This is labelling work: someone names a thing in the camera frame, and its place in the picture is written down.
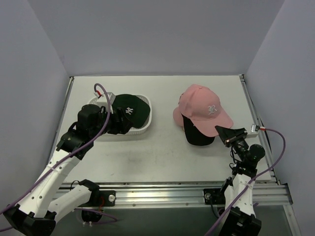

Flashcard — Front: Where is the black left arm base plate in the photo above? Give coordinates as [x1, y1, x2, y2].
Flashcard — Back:
[81, 190, 116, 207]

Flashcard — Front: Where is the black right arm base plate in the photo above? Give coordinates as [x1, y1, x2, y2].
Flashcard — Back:
[203, 188, 225, 205]

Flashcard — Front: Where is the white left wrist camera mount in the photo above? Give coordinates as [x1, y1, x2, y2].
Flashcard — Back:
[93, 90, 116, 113]

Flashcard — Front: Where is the white perforated plastic basket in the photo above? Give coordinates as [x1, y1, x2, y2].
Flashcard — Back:
[88, 94, 152, 137]

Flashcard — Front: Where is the black baseball cap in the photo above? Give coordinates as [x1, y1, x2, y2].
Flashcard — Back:
[182, 115, 215, 147]

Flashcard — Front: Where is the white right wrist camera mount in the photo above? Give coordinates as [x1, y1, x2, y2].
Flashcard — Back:
[247, 124, 266, 138]

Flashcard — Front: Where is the dark green baseball cap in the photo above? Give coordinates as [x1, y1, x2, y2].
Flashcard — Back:
[112, 94, 151, 128]

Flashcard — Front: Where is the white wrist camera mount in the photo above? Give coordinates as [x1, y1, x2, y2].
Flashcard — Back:
[93, 90, 116, 113]
[247, 124, 266, 138]

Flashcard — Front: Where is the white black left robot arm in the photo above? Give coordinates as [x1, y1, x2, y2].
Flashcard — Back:
[1, 104, 133, 236]

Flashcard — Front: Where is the plain pink baseball cap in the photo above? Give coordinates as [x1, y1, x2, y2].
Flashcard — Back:
[172, 94, 185, 127]

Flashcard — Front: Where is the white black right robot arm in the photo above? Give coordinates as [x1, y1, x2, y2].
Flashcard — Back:
[215, 125, 265, 236]

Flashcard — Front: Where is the pink cap with white logo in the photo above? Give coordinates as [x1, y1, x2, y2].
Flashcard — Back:
[178, 84, 233, 137]

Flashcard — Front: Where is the aluminium mounting rail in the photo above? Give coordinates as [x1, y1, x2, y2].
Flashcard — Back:
[54, 180, 293, 211]

